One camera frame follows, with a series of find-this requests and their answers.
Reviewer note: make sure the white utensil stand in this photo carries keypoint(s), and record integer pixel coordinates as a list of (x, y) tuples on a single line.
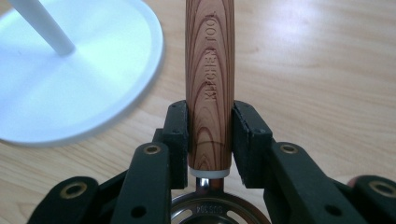
[(77, 93)]

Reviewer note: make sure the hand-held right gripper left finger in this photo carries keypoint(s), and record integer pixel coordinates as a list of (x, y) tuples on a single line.
[(149, 180)]

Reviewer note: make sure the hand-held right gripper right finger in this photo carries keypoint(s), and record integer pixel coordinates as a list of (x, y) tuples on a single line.
[(280, 180)]

